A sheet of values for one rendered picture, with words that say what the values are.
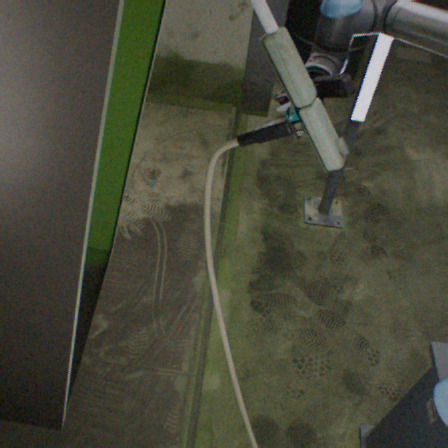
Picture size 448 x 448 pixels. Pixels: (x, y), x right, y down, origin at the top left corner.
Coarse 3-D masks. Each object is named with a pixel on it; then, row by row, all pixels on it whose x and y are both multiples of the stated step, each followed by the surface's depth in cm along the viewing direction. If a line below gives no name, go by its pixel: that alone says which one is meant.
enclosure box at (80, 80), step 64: (0, 0) 40; (64, 0) 39; (128, 0) 97; (0, 64) 44; (64, 64) 44; (128, 64) 108; (0, 128) 49; (64, 128) 49; (128, 128) 121; (0, 192) 57; (64, 192) 56; (0, 256) 66; (64, 256) 65; (0, 320) 79; (64, 320) 78; (0, 384) 99; (64, 384) 97
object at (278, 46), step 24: (264, 0) 85; (264, 24) 86; (264, 48) 88; (288, 48) 87; (288, 72) 89; (288, 96) 93; (312, 96) 92; (312, 120) 94; (240, 144) 107; (312, 144) 98; (336, 144) 97; (336, 168) 99
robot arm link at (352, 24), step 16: (336, 0) 104; (352, 0) 104; (368, 0) 108; (320, 16) 110; (336, 16) 106; (352, 16) 106; (368, 16) 108; (320, 32) 111; (336, 32) 108; (352, 32) 110; (320, 48) 113; (336, 48) 111
